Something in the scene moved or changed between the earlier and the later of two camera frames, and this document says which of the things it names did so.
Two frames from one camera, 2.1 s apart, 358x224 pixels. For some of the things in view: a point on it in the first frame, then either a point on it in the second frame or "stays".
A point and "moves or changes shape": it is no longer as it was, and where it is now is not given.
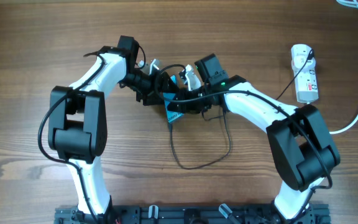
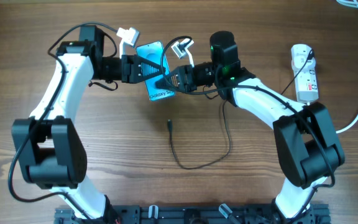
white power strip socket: [303, 61] stays
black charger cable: [283, 93] moves or changes shape
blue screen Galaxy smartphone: [171, 116] → [154, 52]
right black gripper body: [195, 106] → [191, 75]
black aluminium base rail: [192, 214] stays
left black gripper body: [144, 84] → [127, 69]
